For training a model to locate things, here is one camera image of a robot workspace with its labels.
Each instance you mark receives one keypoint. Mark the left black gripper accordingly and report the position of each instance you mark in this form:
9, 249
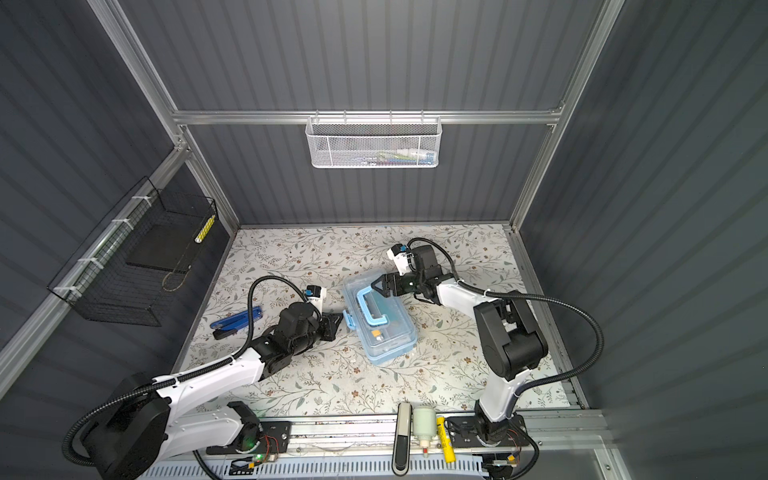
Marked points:
330, 328

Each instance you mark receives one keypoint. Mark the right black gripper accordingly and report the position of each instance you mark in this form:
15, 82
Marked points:
389, 281

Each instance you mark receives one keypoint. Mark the black pad in basket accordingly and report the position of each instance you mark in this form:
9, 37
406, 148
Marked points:
166, 248

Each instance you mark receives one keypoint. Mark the yellow marker on rail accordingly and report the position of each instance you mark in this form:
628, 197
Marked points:
445, 440

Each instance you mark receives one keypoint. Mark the white glue bottle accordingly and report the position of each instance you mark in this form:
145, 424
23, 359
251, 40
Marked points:
424, 427

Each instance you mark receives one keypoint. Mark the blue plastic tool box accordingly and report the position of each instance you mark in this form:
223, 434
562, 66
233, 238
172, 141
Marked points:
366, 310

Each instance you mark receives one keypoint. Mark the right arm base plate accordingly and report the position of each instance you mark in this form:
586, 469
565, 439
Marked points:
473, 432

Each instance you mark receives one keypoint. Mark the blue handled pliers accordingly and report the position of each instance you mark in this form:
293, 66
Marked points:
232, 324

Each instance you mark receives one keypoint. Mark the yellow marker in black basket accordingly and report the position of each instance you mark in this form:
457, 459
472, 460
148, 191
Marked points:
205, 229

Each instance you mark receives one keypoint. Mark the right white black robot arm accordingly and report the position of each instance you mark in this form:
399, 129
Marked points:
511, 341

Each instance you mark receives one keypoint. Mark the black white handheld device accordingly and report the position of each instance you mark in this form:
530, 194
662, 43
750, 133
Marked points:
401, 448

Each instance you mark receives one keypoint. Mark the black wire mesh basket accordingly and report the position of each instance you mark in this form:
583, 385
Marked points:
136, 270

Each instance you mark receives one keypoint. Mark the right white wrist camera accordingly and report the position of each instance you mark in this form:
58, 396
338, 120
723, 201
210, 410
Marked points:
402, 256

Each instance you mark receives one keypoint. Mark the white wire mesh basket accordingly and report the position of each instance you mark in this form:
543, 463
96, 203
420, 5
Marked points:
386, 145

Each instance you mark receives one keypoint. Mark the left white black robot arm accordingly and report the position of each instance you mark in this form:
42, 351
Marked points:
149, 420

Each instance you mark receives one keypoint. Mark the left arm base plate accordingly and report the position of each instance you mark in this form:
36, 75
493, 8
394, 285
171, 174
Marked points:
269, 438

